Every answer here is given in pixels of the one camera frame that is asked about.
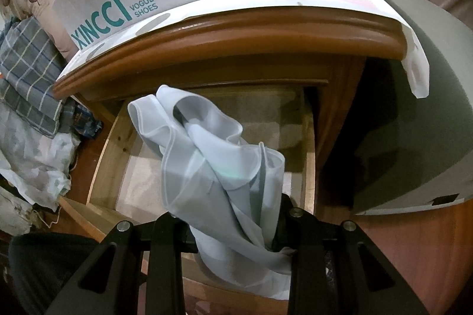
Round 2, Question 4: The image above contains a blue printed packet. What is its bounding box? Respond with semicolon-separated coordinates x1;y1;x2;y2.
61;102;104;140

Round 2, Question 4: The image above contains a pale grey underwear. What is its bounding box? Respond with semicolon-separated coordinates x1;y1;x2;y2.
127;84;298;301

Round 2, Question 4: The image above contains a small black block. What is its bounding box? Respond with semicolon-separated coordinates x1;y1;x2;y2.
430;194;460;205

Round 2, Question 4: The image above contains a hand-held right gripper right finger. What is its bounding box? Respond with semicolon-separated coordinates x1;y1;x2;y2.
270;192;431;315

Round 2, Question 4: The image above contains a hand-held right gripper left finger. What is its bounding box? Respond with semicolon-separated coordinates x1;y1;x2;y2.
44;213;198;315

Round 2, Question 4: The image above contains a white printed cloth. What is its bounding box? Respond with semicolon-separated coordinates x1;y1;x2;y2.
0;102;80;212

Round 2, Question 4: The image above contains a brown wooden nightstand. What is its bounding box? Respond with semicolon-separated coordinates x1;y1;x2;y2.
53;6;407;216

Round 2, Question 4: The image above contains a grey plaid blanket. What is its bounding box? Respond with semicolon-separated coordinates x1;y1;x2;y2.
0;17;65;136

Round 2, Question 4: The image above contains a wooden drawer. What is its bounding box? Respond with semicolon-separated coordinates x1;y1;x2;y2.
59;84;318;315

